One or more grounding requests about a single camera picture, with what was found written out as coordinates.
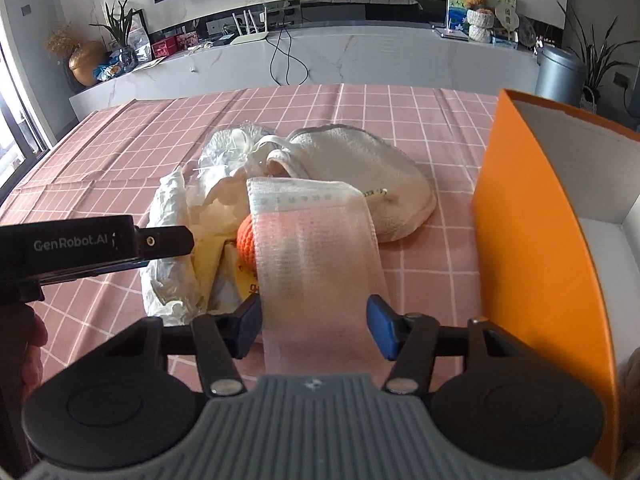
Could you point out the red box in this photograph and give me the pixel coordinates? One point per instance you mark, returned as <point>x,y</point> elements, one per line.
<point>165,47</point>

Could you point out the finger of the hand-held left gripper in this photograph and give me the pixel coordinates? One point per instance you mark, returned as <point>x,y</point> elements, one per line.
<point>165,242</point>
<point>95,270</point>

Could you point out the person's left hand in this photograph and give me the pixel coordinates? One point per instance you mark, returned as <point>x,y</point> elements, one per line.
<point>35,355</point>

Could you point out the green plant in glass vase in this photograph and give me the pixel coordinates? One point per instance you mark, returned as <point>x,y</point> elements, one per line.
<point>120,25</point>

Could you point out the woven basket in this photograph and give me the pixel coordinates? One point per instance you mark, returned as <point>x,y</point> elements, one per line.
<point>590,99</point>

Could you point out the orange knitted ball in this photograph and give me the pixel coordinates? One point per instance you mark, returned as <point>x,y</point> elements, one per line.
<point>246,245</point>

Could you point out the blue green picture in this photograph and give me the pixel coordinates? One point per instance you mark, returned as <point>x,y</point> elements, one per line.
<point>457,7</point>

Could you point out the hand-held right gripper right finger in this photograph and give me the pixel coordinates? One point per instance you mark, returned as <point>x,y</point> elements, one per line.
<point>382,327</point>

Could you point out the tall green potted plant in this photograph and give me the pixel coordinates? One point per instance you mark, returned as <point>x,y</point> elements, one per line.
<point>597,50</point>

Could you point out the white gauze bandage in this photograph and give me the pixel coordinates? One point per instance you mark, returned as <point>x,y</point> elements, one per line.
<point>315,270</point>

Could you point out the white router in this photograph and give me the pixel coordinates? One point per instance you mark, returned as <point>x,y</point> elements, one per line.
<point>250,35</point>

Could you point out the white plastic bag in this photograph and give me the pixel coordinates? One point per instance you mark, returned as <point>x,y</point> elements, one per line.
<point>170,260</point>

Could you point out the golden vase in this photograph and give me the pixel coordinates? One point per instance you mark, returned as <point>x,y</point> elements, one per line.
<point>87,62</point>

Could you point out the pink checked tablecloth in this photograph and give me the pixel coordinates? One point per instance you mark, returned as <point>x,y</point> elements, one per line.
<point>100,160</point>

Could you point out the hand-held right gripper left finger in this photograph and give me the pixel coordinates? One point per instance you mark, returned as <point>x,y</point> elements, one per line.
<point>245,325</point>

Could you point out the round fan ornament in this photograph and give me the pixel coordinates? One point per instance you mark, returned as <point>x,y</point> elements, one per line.
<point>505,12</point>

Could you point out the dried grass bunch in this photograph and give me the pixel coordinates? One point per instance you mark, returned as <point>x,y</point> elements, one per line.
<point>60,40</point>

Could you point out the white marble television cabinet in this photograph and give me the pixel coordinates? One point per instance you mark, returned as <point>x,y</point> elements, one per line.
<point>375,60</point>

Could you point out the decorative plate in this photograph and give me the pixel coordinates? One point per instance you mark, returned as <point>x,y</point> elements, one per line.
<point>525,35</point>

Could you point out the orange cardboard box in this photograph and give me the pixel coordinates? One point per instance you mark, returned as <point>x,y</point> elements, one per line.
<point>530,260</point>

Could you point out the yellow packet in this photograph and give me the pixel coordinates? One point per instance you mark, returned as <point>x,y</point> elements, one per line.
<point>225,270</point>

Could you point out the grey metal bin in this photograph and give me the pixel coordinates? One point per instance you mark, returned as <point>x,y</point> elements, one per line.
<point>560,75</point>

